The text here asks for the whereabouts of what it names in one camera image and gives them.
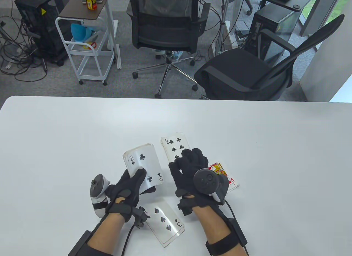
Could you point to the black computer tower yellow sticker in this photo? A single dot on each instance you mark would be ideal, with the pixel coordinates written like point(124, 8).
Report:
point(41, 33)

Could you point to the dark office desk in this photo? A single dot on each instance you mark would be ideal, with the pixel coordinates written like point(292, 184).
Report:
point(302, 0)

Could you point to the hearts face playing card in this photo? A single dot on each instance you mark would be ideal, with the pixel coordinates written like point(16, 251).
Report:
point(216, 168)

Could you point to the small black power adapter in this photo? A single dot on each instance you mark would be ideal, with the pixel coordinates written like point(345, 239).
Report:
point(242, 33)

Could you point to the black chair base with casters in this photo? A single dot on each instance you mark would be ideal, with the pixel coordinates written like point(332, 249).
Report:
point(249, 11)

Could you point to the person's right hand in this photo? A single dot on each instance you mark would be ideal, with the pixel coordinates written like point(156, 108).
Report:
point(187, 168)

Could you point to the stack of red-backed playing cards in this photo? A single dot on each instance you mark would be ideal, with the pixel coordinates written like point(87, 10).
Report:
point(143, 162)

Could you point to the small black round object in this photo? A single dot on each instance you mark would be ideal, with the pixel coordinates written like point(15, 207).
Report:
point(296, 6)

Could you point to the brown top white side table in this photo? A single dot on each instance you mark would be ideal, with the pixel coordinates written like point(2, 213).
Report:
point(79, 5)

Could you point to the black padded office chair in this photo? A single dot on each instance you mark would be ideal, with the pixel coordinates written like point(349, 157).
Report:
point(236, 66)

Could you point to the grey left hand controller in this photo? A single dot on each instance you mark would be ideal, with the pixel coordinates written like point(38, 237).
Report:
point(96, 187)

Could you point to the person's right forearm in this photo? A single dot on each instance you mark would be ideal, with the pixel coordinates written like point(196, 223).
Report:
point(214, 228)

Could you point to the black spades playing card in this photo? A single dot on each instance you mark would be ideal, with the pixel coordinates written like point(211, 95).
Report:
point(165, 225)

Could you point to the black glass side computer tower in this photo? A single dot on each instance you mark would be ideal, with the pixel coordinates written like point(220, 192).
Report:
point(286, 21)

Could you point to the black mesh back office chair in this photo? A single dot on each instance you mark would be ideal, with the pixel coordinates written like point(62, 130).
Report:
point(165, 33)

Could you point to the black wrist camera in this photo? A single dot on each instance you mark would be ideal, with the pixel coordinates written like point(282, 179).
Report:
point(185, 208)
point(140, 217)

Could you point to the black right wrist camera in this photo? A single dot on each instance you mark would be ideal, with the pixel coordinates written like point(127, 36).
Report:
point(185, 208)

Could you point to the blue plastic bowl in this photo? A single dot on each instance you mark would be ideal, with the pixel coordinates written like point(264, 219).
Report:
point(79, 32)

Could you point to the yellow and red packet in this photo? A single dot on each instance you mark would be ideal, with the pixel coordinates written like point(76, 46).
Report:
point(89, 1)

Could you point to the person's left hand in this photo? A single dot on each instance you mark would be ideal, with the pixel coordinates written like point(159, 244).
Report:
point(126, 192)

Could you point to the person's left forearm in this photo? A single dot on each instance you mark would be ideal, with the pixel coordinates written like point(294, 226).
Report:
point(107, 234)

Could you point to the pile of face-up clubs cards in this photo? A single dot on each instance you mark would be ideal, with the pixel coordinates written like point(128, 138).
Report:
point(173, 144)

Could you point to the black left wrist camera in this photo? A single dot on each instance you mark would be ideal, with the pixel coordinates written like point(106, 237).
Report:
point(140, 217)

